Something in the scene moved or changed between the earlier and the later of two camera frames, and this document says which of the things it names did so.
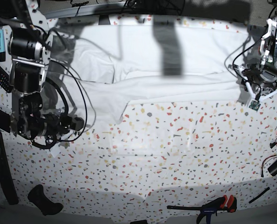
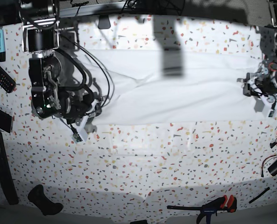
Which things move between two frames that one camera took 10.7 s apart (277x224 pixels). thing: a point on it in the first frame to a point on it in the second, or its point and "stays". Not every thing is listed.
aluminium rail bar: [100, 8] stays
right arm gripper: [50, 124] to [73, 107]
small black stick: [259, 195] stays
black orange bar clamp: [221, 203] stays
